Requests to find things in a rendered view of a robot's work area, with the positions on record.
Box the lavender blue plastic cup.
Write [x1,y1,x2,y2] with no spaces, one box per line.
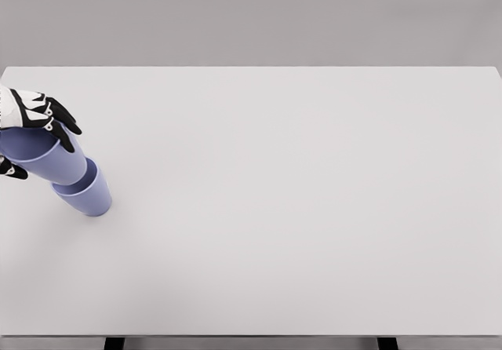
[50,156,113,217]
[0,126,89,188]

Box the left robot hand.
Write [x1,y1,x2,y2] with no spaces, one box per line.
[0,86,83,181]

